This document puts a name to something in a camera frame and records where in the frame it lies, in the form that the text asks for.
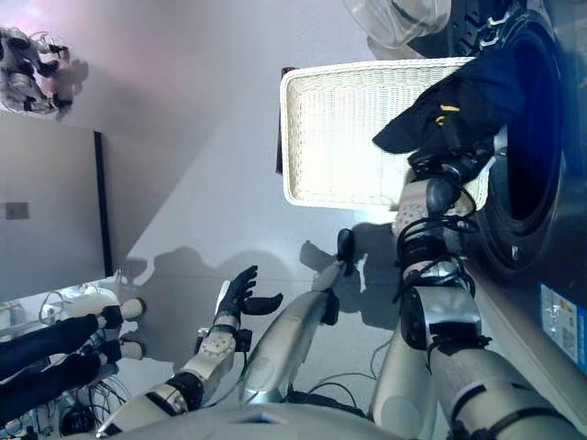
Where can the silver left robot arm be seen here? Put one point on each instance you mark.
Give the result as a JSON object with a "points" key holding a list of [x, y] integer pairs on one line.
{"points": [[215, 353]]}

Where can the black garment with yellow tag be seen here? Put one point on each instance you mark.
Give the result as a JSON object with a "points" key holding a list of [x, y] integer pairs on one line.
{"points": [[477, 96]]}

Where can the dark brown stool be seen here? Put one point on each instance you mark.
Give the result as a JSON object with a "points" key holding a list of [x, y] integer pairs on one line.
{"points": [[279, 151]]}

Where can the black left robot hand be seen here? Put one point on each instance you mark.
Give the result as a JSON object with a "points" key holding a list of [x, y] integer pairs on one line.
{"points": [[236, 298]]}

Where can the grey wall plate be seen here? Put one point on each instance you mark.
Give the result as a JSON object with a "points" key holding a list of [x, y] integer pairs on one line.
{"points": [[17, 211]]}

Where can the dark grey washing machine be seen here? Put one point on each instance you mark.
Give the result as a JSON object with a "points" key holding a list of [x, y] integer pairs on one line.
{"points": [[541, 160]]}

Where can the silver robot torso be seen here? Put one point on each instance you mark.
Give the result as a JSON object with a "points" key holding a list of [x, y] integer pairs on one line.
{"points": [[275, 424]]}

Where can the dark trouser leg white shoe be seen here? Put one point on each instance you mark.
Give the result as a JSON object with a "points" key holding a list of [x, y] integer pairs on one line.
{"points": [[46, 339], [55, 376]]}

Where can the silver black humanoid robot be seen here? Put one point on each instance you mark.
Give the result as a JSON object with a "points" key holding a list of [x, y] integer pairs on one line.
{"points": [[23, 73]]}

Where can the round glass washing machine door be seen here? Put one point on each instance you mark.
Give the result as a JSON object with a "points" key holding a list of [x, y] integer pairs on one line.
{"points": [[394, 23]]}

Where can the white wicker laundry basket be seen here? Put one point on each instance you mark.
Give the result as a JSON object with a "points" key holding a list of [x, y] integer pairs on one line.
{"points": [[344, 137]]}

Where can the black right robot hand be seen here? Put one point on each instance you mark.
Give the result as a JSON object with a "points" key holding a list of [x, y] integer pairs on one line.
{"points": [[449, 158]]}

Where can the grey platform with black edge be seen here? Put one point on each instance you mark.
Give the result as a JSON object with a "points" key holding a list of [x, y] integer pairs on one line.
{"points": [[50, 183]]}

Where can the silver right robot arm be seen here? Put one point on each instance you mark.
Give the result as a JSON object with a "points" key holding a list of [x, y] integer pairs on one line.
{"points": [[449, 311]]}

